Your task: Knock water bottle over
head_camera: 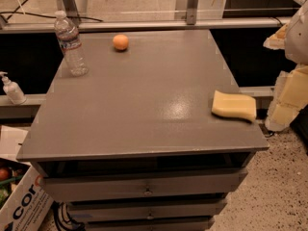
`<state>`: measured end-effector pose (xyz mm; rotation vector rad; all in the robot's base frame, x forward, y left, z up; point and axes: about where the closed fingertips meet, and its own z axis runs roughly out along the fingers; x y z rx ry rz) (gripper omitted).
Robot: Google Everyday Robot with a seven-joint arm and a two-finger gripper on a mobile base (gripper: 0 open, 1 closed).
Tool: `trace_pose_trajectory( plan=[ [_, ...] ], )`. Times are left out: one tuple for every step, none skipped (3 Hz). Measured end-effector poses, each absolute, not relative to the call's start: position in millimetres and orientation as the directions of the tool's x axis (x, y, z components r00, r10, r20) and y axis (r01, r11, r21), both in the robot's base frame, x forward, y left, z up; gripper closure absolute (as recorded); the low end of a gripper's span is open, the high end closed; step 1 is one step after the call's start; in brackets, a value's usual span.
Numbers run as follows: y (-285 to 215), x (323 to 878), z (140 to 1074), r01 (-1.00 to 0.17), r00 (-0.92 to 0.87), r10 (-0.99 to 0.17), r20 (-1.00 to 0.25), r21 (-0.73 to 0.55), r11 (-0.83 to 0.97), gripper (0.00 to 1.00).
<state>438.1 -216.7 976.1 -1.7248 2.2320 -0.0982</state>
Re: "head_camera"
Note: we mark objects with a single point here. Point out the yellow sponge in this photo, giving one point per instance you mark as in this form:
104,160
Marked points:
234,106

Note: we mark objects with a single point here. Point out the grey drawer cabinet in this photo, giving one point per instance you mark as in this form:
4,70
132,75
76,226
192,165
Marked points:
134,145

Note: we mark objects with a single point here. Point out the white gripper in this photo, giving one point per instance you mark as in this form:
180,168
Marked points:
298,38

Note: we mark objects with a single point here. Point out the white pump dispenser bottle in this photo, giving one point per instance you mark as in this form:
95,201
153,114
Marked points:
12,90

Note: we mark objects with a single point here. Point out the white cardboard box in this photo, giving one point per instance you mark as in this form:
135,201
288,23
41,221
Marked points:
28,204

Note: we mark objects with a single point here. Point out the orange fruit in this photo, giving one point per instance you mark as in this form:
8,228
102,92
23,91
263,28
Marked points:
120,42

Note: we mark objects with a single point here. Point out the metal frame rail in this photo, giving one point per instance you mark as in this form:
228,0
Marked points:
225,23

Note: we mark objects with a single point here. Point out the clear plastic water bottle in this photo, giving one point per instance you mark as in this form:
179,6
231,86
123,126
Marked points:
68,38

